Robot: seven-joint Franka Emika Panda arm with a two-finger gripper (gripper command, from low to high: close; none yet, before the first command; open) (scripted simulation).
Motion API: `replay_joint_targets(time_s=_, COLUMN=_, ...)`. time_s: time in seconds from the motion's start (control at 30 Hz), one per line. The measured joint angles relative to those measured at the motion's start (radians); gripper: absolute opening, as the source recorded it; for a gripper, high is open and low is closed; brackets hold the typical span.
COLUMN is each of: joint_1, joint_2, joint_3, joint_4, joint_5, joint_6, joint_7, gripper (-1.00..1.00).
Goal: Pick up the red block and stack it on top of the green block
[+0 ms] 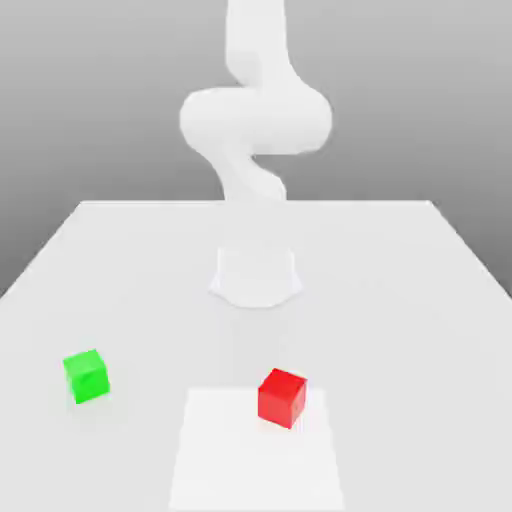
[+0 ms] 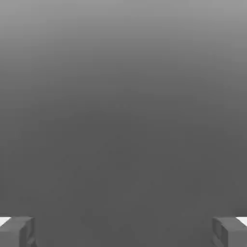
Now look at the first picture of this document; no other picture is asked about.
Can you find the small green cube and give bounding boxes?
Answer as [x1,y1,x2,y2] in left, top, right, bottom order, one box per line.
[62,348,111,405]

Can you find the small red cube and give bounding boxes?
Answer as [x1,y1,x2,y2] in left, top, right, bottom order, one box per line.
[257,367,309,430]

